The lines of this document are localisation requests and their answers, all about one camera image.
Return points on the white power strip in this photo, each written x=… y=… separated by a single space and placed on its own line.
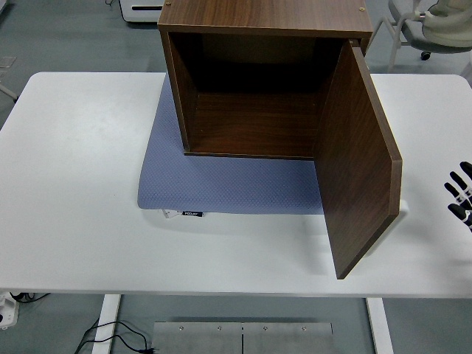
x=7 y=311

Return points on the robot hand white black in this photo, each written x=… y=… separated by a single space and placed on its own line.
x=458 y=191

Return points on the brown wooden cabinet door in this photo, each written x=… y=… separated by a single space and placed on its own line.
x=354 y=155

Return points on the clear floor cover plate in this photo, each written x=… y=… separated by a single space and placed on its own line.
x=7 y=62

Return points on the white appliance with slot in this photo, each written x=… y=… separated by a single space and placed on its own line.
x=142 y=11

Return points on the blue textured mat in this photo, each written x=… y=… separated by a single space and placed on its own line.
x=221 y=184

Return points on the white stand leg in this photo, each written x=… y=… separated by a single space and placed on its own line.
x=8 y=90

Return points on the brown wooden cabinet body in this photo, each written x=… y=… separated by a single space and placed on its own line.
x=258 y=14

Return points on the white office chair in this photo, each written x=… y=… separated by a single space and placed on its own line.
x=400 y=29

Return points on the white mat tag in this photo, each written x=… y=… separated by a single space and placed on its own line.
x=170 y=214

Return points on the black mat label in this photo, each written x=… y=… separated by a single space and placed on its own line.
x=193 y=213

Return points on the grey metal plate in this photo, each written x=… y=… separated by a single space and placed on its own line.
x=287 y=339
x=199 y=339

